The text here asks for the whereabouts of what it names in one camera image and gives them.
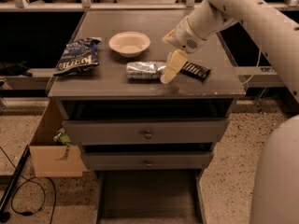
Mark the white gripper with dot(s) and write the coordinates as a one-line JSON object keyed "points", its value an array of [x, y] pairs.
{"points": [[185, 37]]}

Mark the silver redbull can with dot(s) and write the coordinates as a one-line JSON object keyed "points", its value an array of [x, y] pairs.
{"points": [[144, 70]]}

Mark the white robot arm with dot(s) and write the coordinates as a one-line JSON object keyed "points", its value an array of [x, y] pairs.
{"points": [[275, 197]]}

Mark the grey drawer cabinet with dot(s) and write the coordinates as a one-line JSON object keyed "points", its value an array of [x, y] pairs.
{"points": [[106, 94]]}

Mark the grey top drawer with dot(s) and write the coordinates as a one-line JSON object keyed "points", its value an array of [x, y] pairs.
{"points": [[128, 133]]}

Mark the grey middle drawer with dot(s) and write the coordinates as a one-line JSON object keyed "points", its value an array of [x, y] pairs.
{"points": [[147, 161]]}

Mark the grey open bottom drawer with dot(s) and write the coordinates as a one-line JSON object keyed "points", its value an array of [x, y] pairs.
{"points": [[149, 197]]}

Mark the dark chocolate bar wrapper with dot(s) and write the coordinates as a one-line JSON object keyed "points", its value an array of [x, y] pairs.
{"points": [[194, 70]]}

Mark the white paper bowl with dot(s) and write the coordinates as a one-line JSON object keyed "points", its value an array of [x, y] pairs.
{"points": [[129, 44]]}

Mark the blue kettle chips bag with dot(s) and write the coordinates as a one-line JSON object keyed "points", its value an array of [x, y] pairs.
{"points": [[78, 57]]}

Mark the green plastic bottle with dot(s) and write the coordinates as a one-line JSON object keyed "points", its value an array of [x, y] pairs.
{"points": [[62, 137]]}

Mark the black object on ledge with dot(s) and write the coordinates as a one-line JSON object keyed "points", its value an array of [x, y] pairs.
{"points": [[14, 69]]}

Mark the cardboard box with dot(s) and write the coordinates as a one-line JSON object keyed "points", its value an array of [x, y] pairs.
{"points": [[49, 157]]}

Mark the black floor bar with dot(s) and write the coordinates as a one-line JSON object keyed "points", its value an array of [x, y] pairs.
{"points": [[10, 181]]}

